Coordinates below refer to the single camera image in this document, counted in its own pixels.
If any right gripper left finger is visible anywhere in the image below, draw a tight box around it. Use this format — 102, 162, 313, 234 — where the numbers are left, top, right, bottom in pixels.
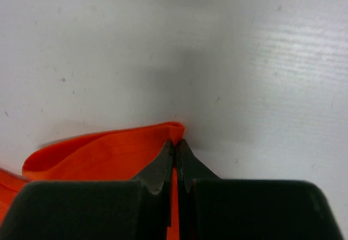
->
131, 140, 174, 194

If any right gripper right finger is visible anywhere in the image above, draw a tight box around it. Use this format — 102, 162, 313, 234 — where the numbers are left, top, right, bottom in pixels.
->
176, 139, 220, 194

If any orange t shirt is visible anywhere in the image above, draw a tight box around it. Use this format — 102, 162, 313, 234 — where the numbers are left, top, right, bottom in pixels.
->
1, 122, 184, 239

